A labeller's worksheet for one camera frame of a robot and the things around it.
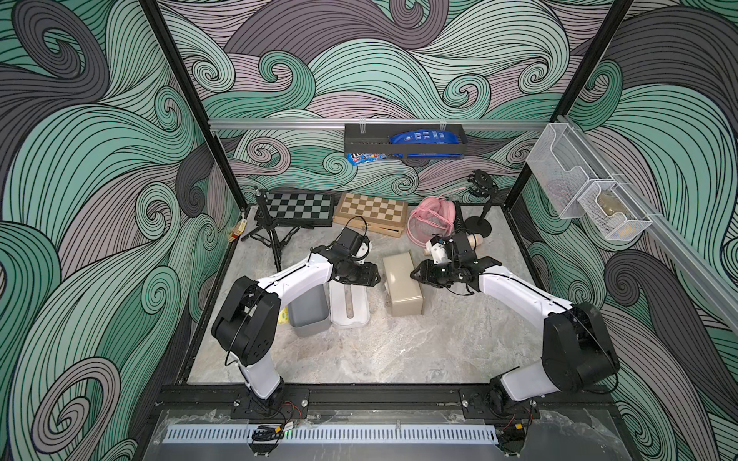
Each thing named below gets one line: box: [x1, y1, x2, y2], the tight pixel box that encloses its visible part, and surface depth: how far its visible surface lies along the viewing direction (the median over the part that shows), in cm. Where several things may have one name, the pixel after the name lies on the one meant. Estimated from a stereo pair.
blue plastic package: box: [389, 128, 461, 146], surface depth 94 cm
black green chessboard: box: [254, 192, 335, 230], surface depth 117 cm
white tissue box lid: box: [328, 280, 370, 327], surface depth 92 cm
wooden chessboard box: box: [333, 192, 409, 239], surface depth 116 cm
